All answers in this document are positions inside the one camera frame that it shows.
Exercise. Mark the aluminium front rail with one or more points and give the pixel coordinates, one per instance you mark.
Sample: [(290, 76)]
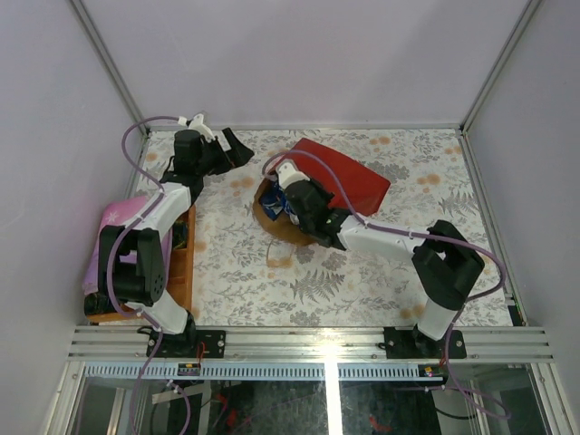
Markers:
[(475, 344)]

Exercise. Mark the white slotted cable duct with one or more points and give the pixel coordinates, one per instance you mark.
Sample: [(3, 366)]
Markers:
[(259, 371)]

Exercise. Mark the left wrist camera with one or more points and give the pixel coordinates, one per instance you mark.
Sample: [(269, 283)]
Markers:
[(197, 123)]

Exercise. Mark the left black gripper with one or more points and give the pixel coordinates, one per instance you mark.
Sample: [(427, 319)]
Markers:
[(222, 151)]

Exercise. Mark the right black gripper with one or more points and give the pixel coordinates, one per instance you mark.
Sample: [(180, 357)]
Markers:
[(327, 196)]

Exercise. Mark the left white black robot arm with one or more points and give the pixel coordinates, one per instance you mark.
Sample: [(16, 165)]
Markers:
[(131, 275)]

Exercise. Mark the floral table mat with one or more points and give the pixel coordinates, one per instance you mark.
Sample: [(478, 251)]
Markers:
[(243, 276)]

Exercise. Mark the blue chips bag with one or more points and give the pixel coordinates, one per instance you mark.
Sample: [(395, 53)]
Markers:
[(274, 204)]

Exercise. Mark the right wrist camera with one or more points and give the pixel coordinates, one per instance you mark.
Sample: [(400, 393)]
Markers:
[(288, 174)]

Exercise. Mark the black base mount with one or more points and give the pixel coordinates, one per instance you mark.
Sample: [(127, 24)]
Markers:
[(203, 344), (411, 344)]

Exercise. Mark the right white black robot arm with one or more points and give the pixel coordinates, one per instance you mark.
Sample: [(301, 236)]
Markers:
[(445, 263)]

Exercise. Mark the wooden organizer tray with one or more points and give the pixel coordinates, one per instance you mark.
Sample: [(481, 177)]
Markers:
[(180, 274)]

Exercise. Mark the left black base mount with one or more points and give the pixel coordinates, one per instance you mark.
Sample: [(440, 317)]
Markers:
[(203, 344)]

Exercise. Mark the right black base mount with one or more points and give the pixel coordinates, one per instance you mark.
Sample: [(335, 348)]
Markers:
[(411, 344)]

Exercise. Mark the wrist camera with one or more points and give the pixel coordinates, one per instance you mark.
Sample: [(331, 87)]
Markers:
[(197, 123), (288, 174)]

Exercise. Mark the red paper bag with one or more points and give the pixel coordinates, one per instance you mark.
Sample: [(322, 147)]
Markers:
[(355, 187)]

